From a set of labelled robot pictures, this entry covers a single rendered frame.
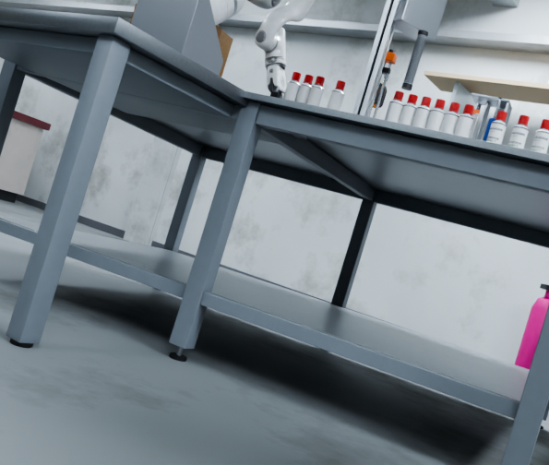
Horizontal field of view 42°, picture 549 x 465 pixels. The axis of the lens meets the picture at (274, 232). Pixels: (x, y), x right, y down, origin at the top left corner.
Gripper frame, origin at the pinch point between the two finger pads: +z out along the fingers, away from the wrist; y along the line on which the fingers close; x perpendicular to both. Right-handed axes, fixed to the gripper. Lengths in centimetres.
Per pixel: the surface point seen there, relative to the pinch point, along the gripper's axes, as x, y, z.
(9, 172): 453, 335, -95
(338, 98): -25.9, -1.7, 1.8
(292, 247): 125, 336, 10
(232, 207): -9, -60, 52
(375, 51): -45.0, -16.7, -7.7
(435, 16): -65, -7, -21
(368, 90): -41.7, -16.8, 6.3
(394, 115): -47.2, -2.6, 12.0
